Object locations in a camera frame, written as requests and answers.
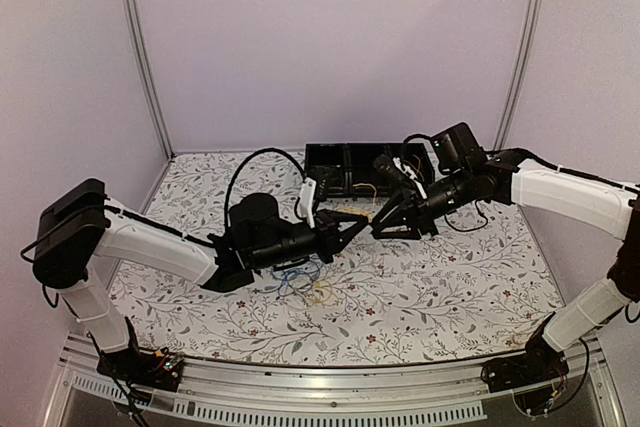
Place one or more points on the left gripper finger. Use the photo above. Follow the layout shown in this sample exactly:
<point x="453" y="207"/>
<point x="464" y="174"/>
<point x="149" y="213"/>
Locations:
<point x="343" y="236"/>
<point x="343" y="219"/>

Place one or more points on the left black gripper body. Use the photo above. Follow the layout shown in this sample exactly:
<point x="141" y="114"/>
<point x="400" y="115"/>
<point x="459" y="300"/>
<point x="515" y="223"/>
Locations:
<point x="326" y="230"/>

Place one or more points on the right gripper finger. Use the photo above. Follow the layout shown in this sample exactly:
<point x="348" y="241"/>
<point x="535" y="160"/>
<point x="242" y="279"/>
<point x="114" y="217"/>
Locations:
<point x="396" y="212"/>
<point x="380" y="232"/>

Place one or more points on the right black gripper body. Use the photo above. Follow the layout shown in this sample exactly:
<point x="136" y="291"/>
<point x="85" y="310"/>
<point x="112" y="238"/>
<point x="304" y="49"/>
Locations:
<point x="422" y="218"/>

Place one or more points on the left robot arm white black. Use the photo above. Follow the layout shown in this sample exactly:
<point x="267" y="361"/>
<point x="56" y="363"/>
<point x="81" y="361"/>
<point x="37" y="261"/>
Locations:
<point x="87" y="223"/>

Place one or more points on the left arm base electronics board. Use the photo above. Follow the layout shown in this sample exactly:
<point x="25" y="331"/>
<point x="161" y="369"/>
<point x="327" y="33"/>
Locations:
<point x="159" y="370"/>

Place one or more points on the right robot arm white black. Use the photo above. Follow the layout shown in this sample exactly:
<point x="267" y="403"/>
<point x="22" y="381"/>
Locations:
<point x="516" y="177"/>

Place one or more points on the black bin middle compartment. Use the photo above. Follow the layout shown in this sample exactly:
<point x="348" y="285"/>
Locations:
<point x="365" y="179"/>

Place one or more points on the black bin left compartment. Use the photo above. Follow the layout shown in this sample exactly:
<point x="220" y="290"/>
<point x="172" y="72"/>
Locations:
<point x="326" y="164"/>

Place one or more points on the floral patterned table cloth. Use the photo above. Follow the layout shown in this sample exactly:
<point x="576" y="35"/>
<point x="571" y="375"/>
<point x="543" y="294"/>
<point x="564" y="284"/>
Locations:
<point x="479" y="287"/>

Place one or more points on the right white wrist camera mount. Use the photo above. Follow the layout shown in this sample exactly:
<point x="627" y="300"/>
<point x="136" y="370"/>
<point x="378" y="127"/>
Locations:
<point x="411" y="174"/>

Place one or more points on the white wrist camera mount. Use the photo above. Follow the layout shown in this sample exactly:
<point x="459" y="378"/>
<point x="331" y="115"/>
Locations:
<point x="305" y="202"/>
<point x="411" y="174"/>

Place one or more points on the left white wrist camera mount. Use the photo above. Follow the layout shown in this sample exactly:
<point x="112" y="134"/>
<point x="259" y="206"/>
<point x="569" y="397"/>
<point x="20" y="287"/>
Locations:
<point x="305" y="202"/>

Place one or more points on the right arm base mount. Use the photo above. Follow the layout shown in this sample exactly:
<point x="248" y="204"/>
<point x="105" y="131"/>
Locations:
<point x="539" y="374"/>

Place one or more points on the aluminium front rail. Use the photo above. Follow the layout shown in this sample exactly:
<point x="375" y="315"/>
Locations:
<point x="218" y="393"/>

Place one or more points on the right aluminium frame post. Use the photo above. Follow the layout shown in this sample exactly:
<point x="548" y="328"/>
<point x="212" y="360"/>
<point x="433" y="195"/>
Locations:
<point x="523" y="54"/>

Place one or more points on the aluminium frame post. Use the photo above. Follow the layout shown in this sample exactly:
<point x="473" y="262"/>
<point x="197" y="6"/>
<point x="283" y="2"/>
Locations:
<point x="523" y="54"/>
<point x="142" y="60"/>

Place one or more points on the left aluminium frame post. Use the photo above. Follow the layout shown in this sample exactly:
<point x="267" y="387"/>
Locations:
<point x="142" y="60"/>

